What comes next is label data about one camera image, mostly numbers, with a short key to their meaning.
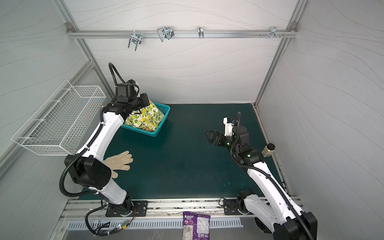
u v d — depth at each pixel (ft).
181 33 2.58
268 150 2.82
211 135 2.17
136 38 2.59
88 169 1.43
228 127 2.22
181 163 2.96
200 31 2.39
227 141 2.15
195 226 2.18
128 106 1.90
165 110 3.57
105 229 2.26
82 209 2.46
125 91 1.95
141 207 2.42
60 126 2.26
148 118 2.97
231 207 2.39
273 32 2.51
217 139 2.17
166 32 2.51
